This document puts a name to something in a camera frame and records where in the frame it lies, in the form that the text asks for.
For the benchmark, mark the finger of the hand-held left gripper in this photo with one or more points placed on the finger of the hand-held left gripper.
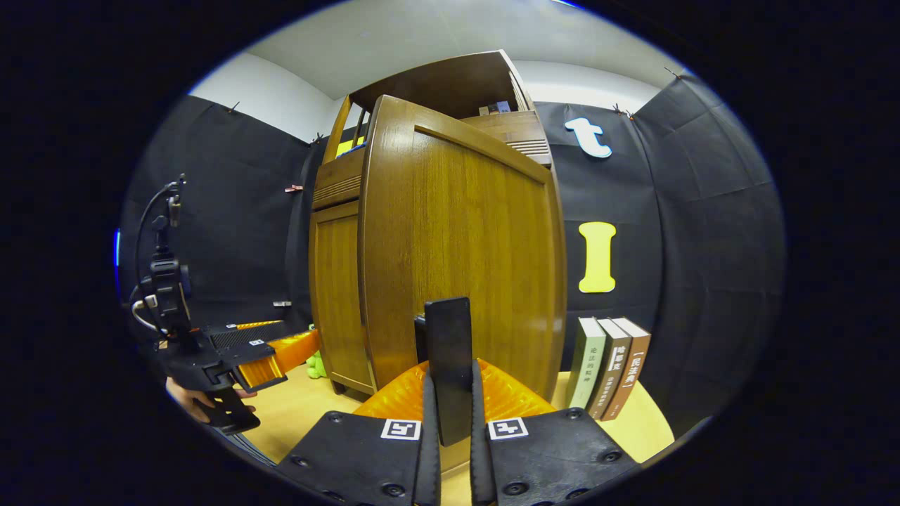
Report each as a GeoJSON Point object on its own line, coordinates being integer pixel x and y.
{"type": "Point", "coordinates": [246, 335]}
{"type": "Point", "coordinates": [292, 350]}

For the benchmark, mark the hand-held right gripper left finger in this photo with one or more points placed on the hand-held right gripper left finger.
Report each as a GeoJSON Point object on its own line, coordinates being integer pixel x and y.
{"type": "Point", "coordinates": [365, 464]}

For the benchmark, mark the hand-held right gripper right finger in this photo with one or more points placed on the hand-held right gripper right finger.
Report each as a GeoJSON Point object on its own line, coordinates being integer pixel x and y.
{"type": "Point", "coordinates": [548, 457]}

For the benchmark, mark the wooden shoe cabinet door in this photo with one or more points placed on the wooden shoe cabinet door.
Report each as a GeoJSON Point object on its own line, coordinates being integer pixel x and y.
{"type": "Point", "coordinates": [337, 295]}
{"type": "Point", "coordinates": [457, 232]}

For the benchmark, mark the wooden double-door shoe cabinet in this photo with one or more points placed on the wooden double-door shoe cabinet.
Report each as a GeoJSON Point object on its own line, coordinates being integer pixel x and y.
{"type": "Point", "coordinates": [436, 81]}

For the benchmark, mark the green toy frog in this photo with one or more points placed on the green toy frog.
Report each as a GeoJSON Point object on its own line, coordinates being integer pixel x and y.
{"type": "Point", "coordinates": [316, 365]}

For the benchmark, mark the grey-green book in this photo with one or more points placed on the grey-green book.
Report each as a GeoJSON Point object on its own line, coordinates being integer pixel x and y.
{"type": "Point", "coordinates": [585, 362]}

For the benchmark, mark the dark brown book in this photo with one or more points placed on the dark brown book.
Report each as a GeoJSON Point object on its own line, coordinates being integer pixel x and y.
{"type": "Point", "coordinates": [609, 372]}

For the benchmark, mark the light brown book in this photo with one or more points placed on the light brown book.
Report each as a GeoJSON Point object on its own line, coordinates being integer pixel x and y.
{"type": "Point", "coordinates": [631, 376]}

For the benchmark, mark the black backdrop cloth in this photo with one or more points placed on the black backdrop cloth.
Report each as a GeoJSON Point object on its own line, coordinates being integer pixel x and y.
{"type": "Point", "coordinates": [703, 246]}

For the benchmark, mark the row of small books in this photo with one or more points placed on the row of small books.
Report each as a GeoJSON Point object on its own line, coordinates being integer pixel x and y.
{"type": "Point", "coordinates": [494, 108]}

